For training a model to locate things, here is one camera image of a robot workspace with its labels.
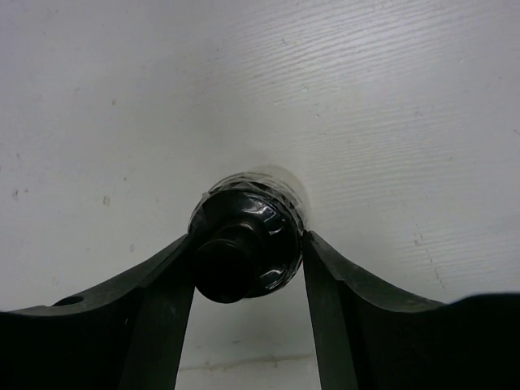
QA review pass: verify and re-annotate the black cap beige spice bottle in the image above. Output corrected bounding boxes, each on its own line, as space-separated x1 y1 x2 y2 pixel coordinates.
188 165 309 304

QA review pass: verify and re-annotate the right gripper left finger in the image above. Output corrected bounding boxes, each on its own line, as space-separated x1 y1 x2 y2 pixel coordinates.
1 236 194 389

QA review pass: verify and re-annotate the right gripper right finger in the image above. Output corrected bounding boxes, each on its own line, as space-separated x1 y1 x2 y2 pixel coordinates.
302 232 519 389

